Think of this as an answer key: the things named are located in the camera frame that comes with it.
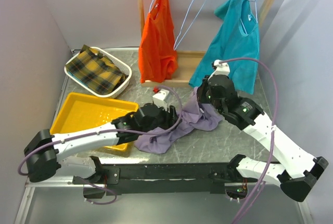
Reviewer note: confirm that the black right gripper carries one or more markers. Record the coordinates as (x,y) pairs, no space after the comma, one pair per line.
(201,90)

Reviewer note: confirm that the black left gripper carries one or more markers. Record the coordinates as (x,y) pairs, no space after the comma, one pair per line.
(170,118)

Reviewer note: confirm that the purple t-shirt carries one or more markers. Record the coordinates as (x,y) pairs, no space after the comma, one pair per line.
(201,116)

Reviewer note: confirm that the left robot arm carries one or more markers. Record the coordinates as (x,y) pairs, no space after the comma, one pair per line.
(46,152)

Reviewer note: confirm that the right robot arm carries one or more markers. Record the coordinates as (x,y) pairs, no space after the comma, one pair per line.
(296,171)

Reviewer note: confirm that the orange t-shirt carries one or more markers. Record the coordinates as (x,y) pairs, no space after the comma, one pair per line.
(157,59)

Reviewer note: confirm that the teal t-shirt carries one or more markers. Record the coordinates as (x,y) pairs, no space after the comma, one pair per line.
(237,37)

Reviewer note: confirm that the blue hanger under teal shirt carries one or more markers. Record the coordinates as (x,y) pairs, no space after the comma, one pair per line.
(256,15)

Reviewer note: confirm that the wooden clothes rack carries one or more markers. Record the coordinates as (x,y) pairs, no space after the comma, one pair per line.
(189,59)

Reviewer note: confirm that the white perforated basket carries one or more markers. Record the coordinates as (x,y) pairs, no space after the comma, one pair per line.
(104,78)

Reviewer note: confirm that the yellow plaid cloth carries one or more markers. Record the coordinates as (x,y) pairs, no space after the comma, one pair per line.
(93,70)

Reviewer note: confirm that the yellow plastic tray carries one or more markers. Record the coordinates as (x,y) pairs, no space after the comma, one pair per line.
(82,111)

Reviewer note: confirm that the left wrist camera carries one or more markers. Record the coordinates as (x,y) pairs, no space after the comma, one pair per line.
(160,98)

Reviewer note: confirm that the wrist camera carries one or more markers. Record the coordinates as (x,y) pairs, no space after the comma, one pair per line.
(220,68)
(160,98)

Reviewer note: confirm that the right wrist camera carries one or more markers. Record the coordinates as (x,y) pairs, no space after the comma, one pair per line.
(220,68)

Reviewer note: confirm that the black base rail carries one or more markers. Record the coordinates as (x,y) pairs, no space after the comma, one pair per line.
(164,178)

